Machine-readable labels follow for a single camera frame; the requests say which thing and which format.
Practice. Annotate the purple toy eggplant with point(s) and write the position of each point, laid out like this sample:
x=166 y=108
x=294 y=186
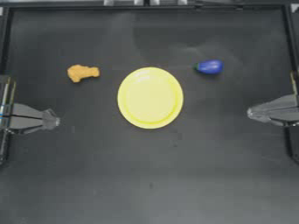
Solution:
x=211 y=66

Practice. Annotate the yellow plate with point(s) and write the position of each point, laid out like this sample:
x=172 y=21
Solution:
x=150 y=98

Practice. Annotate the toy fried chicken nugget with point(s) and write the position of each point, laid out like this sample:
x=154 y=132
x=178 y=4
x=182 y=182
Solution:
x=80 y=72

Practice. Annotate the black frame post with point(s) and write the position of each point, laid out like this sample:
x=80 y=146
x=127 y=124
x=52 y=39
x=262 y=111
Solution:
x=3 y=40

